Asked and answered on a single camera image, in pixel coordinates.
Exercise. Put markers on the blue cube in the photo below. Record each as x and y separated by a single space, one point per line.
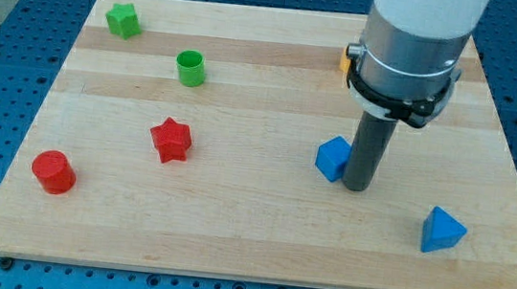
332 157

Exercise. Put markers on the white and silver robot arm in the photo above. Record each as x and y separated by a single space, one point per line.
405 65

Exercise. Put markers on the wooden board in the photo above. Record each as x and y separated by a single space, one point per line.
249 203

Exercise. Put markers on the red star block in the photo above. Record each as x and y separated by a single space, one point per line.
172 140

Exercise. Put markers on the green cylinder block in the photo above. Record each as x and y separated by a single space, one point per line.
190 66

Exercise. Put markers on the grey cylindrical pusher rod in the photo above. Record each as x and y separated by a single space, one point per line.
369 144

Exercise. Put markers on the yellow block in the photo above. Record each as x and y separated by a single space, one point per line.
344 61

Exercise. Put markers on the green star block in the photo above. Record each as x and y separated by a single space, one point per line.
122 20

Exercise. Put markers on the blue triangular prism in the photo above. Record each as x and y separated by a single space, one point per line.
440 231

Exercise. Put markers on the red cylinder block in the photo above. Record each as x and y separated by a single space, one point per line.
53 171

